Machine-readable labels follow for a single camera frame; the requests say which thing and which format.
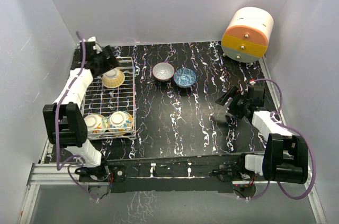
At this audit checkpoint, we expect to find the aluminium frame rail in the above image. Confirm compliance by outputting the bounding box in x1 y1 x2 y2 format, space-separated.
17 147 91 224

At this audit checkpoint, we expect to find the grey bowl red rim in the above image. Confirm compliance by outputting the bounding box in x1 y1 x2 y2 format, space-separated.
152 62 175 82

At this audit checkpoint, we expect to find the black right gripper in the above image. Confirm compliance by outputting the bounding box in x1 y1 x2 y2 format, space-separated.
216 86 250 119

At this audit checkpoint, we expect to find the white wire dish rack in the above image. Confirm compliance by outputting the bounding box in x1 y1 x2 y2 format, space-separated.
81 57 136 140

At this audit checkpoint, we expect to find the orange flower leaf bowl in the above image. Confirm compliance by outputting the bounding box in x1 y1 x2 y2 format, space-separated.
84 114 108 137

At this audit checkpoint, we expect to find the orange blue swirl bowl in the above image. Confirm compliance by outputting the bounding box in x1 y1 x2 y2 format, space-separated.
108 111 133 136

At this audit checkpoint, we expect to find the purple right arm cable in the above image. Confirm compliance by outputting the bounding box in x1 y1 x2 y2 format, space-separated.
233 77 318 201

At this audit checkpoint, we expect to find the cylindrical drawer cabinet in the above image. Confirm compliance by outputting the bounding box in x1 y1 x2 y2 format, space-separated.
221 7 274 63

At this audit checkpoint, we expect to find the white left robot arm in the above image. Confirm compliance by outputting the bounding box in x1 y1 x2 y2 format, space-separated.
42 32 120 181

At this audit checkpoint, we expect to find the blue patterned bowl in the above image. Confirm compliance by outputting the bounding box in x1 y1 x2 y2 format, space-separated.
173 68 197 88

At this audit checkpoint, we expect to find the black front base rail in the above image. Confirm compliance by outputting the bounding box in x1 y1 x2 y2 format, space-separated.
78 154 271 194

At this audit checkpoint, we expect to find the yellow sun pattern bowl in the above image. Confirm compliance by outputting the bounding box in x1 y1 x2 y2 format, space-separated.
102 68 125 88

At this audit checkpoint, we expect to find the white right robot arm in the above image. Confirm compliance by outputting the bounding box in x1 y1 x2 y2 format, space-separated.
216 86 308 184

